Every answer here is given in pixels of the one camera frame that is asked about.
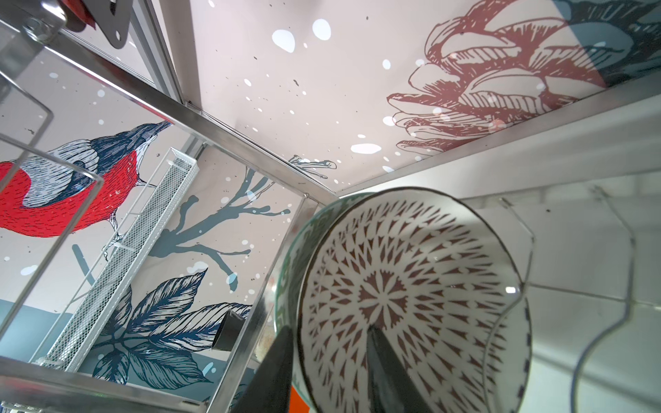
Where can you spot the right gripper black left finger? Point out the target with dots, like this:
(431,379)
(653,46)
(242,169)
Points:
(270,388)

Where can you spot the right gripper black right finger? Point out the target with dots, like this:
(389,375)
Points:
(390,388)

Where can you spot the white lattice pattern bowl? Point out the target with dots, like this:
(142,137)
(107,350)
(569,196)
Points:
(435,278)

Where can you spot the steel wire dish rack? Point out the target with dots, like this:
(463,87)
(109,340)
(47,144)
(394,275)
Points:
(541,116)

